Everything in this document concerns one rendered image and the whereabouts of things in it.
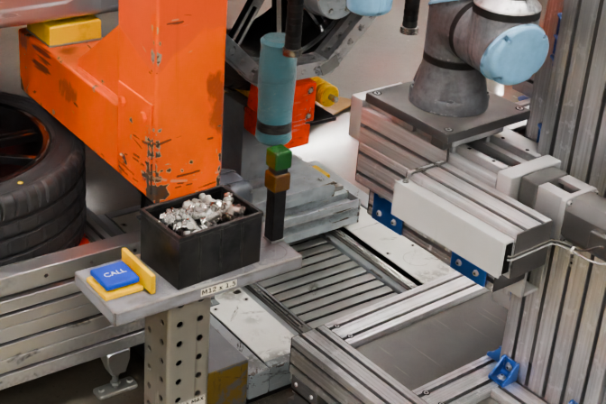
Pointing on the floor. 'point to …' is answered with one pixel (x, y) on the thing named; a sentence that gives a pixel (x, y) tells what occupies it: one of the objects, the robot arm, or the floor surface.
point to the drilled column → (178, 354)
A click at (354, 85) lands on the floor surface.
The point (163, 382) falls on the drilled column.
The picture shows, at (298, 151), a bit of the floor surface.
